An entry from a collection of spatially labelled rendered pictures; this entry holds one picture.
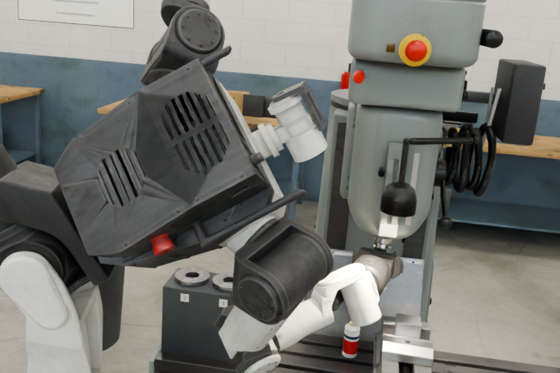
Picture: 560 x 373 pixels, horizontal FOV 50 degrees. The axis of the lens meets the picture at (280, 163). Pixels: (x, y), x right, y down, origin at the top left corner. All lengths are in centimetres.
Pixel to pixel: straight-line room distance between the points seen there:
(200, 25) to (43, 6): 541
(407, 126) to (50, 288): 79
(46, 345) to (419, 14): 89
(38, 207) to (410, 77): 77
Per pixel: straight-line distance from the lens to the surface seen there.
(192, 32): 103
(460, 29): 120
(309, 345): 170
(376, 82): 129
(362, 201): 138
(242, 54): 574
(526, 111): 168
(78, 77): 629
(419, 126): 134
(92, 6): 619
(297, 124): 102
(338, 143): 181
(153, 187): 87
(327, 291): 125
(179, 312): 158
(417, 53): 114
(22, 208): 104
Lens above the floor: 182
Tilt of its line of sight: 15 degrees down
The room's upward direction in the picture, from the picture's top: 4 degrees clockwise
